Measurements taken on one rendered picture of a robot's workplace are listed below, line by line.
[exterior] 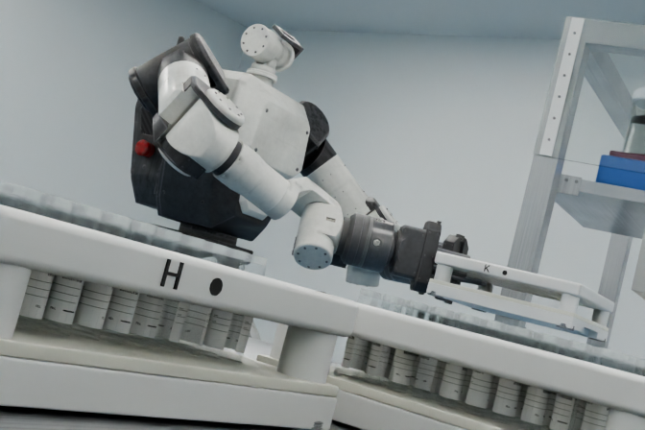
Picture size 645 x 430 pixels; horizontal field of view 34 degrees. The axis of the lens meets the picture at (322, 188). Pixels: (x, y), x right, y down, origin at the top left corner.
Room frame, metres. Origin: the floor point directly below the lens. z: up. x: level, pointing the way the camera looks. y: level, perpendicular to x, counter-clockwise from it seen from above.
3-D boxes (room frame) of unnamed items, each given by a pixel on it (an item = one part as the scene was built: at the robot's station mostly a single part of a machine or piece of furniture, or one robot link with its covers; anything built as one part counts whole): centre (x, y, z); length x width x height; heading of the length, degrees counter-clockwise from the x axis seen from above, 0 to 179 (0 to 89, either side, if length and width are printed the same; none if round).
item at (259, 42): (2.05, 0.18, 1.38); 0.10 x 0.07 x 0.09; 151
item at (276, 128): (2.09, 0.23, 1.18); 0.34 x 0.30 x 0.36; 151
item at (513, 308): (1.75, -0.37, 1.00); 0.24 x 0.24 x 0.02; 60
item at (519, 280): (1.75, -0.37, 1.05); 0.25 x 0.24 x 0.02; 150
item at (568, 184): (2.42, -0.56, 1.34); 0.05 x 0.01 x 0.04; 63
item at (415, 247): (1.74, -0.15, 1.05); 0.12 x 0.10 x 0.13; 92
